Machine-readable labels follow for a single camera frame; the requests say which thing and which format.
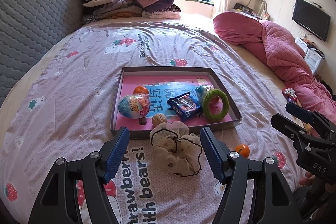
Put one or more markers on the white drawer cabinet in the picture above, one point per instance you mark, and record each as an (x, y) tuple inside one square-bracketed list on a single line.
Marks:
[(313, 56)]

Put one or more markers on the large orange mandarin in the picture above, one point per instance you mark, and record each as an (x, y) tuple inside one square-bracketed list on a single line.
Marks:
[(141, 90)]

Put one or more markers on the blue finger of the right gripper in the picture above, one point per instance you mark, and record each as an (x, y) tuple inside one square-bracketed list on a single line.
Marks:
[(290, 129), (305, 116)]

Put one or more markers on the beige polka dot scrunchie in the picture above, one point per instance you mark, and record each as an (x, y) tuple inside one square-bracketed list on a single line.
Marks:
[(176, 149)]

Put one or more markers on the person's right hand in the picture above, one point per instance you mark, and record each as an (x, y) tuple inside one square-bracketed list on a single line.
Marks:
[(307, 180)]

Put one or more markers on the red blue Kinder egg toy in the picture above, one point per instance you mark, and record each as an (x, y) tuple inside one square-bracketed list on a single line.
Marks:
[(201, 92)]

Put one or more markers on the walnut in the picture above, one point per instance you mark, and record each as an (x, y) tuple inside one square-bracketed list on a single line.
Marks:
[(158, 119)]

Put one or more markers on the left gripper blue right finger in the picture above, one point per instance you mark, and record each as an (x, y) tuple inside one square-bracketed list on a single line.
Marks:
[(216, 153)]

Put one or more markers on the shallow grey cardboard box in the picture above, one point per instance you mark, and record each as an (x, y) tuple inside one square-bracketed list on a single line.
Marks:
[(173, 100)]

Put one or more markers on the small colourful doll toy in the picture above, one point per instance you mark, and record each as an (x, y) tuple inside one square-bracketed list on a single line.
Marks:
[(290, 95)]

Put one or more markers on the black flat television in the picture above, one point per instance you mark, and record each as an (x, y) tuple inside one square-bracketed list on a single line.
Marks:
[(312, 18)]

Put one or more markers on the grey quilted headboard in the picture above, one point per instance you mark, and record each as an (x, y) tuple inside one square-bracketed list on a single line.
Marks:
[(29, 29)]

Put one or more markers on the blue Oreo cookie packet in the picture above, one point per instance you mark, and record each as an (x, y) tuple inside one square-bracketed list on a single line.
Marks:
[(185, 106)]

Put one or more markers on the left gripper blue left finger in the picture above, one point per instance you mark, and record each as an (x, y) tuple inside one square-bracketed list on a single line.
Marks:
[(112, 153)]

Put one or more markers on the small orange mandarin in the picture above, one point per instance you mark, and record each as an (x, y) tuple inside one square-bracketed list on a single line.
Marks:
[(243, 150)]

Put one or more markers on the pink quilted blanket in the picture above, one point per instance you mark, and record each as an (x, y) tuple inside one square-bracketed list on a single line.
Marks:
[(275, 47)]

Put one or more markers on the pink strawberry print bedsheet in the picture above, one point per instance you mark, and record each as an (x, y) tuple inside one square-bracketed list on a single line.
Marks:
[(66, 113)]

